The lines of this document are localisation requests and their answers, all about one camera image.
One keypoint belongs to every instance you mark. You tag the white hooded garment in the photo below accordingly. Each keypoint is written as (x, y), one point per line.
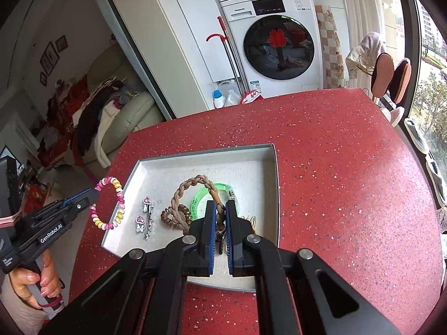
(361, 60)

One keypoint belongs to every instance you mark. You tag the green leather sofa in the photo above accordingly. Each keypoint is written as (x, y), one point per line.
(140, 113)

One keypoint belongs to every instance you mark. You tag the green translucent bangle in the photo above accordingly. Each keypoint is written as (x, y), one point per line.
(199, 202)

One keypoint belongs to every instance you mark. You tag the pile of clothes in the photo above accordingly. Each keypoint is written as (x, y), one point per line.
(74, 123)

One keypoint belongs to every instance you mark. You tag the framed wall pictures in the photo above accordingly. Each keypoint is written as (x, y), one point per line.
(50, 58)

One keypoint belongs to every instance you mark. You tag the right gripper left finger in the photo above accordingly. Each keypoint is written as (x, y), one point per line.
(143, 292)

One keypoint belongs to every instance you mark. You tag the silver heart hair clip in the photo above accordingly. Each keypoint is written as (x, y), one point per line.
(140, 224)

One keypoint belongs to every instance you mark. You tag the person's left hand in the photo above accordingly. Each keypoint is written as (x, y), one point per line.
(48, 280)

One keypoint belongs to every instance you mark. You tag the silver star hair clip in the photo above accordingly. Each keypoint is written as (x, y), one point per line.
(148, 207)

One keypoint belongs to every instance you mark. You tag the black claw hair clip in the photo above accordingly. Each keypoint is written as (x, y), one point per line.
(220, 241)

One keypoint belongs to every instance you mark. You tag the white washing machine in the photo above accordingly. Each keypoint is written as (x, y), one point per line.
(278, 43)

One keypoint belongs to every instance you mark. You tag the red handled mop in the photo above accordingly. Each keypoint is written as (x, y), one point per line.
(247, 95)

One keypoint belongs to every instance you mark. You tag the blue capped detergent bottle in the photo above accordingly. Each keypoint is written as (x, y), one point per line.
(219, 99)

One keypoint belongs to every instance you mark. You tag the brown round chair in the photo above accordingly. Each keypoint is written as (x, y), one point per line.
(382, 75)
(400, 80)

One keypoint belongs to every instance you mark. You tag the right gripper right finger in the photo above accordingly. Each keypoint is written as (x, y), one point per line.
(297, 292)

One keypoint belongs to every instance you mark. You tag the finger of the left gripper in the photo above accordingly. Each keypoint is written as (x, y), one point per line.
(74, 211)
(83, 199)

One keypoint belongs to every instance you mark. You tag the checkered beige cloth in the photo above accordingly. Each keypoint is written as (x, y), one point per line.
(333, 61)

